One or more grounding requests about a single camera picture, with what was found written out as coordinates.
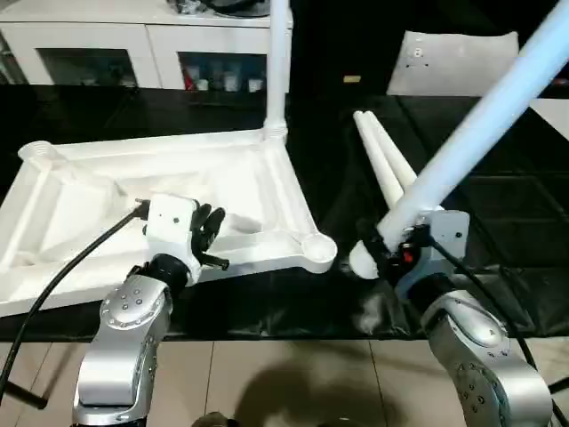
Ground white flat board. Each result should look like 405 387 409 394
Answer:
531 96 569 131

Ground grey rounded device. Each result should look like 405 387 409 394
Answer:
207 0 273 15

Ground black padded mat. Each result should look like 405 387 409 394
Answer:
0 82 569 342

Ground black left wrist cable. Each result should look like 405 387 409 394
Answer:
0 198 151 404

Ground white curved plastic panel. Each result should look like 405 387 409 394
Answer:
385 29 520 97

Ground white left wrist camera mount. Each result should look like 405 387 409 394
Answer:
143 193 204 289

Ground dark left robot foot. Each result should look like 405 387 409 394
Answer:
192 411 242 427

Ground white plastic table top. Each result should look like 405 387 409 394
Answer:
0 127 340 319

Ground white glass-door cabinet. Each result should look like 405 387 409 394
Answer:
0 8 295 93

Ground white plastic table leg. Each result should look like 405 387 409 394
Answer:
352 110 406 211
260 0 295 144
362 110 446 215
348 0 569 280

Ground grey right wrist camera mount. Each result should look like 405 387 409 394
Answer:
394 208 471 293

